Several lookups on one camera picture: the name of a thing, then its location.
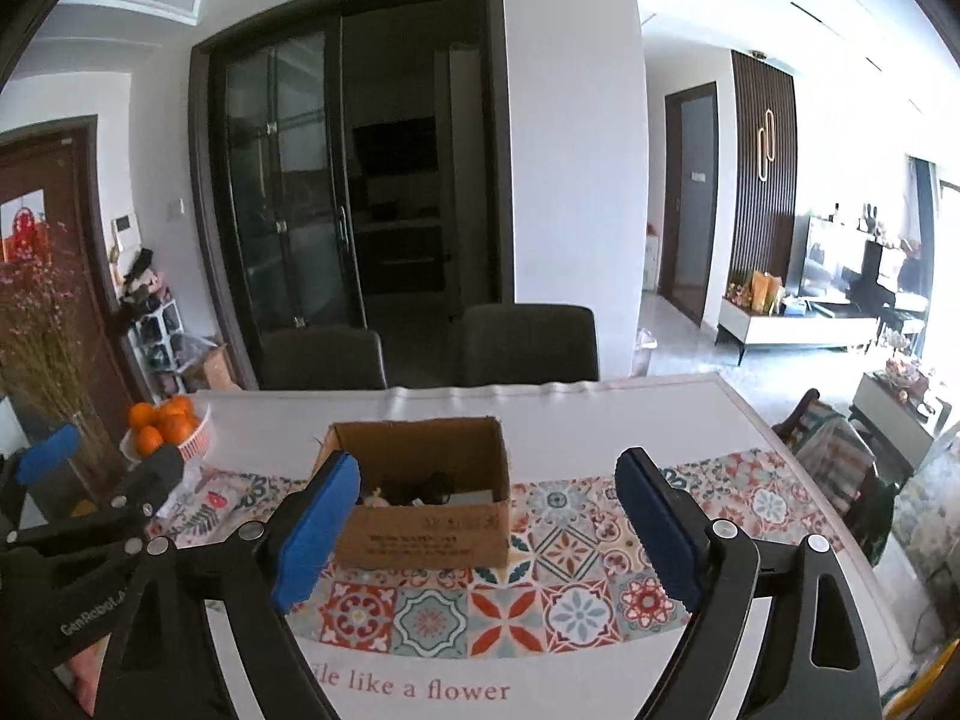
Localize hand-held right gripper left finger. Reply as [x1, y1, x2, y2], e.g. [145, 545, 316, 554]
[94, 450, 362, 720]

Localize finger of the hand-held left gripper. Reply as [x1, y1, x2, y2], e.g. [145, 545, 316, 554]
[0, 448, 185, 559]
[0, 424, 82, 535]

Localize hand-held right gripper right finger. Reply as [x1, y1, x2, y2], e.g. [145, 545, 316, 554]
[615, 447, 886, 720]

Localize brown cardboard box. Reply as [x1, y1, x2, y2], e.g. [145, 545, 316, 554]
[310, 416, 512, 569]

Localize pile of oranges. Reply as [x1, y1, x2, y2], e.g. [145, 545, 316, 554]
[126, 396, 197, 458]

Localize white slatted fruit basket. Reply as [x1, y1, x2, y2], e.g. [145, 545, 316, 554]
[120, 397, 215, 466]

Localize floral printed cloth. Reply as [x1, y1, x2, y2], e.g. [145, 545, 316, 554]
[150, 465, 263, 541]

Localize glass vase with dried flowers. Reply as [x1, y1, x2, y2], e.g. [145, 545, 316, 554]
[0, 221, 125, 511]

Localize white shoe rack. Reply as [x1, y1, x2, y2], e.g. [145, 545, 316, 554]
[124, 300, 185, 398]

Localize cardboard box on floor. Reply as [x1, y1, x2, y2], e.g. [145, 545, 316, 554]
[199, 345, 245, 391]

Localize clear plastic bag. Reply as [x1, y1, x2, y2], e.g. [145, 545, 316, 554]
[176, 334, 218, 376]

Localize dark grey dining chair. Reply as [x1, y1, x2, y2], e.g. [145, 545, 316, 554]
[259, 326, 389, 391]
[460, 304, 601, 387]

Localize wooden armchair with cushion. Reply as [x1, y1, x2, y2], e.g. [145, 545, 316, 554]
[772, 388, 901, 563]

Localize red paper decoration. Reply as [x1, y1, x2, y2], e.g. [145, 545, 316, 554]
[11, 206, 50, 263]

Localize white TV cabinet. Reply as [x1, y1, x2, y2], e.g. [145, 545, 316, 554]
[716, 292, 882, 365]

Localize grey coffee table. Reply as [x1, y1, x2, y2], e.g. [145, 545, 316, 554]
[847, 371, 953, 466]

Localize orange paper bags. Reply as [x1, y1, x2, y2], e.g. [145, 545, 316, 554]
[750, 270, 785, 314]

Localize brown entrance door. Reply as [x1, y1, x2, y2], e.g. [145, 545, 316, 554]
[0, 116, 143, 406]

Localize dark glass sliding door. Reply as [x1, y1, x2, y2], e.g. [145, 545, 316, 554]
[191, 30, 368, 383]

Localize flat screen television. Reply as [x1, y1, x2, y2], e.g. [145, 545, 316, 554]
[799, 214, 863, 301]

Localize dark interior door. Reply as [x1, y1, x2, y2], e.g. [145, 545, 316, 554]
[664, 82, 721, 323]

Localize black piano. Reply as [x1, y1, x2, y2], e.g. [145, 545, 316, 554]
[847, 240, 931, 323]

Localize ceiling air vent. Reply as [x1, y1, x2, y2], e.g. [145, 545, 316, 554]
[56, 0, 203, 27]

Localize black cable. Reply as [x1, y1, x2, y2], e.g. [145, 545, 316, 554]
[375, 471, 458, 507]

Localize gold loop wall decoration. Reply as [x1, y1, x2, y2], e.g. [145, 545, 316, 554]
[756, 109, 777, 182]

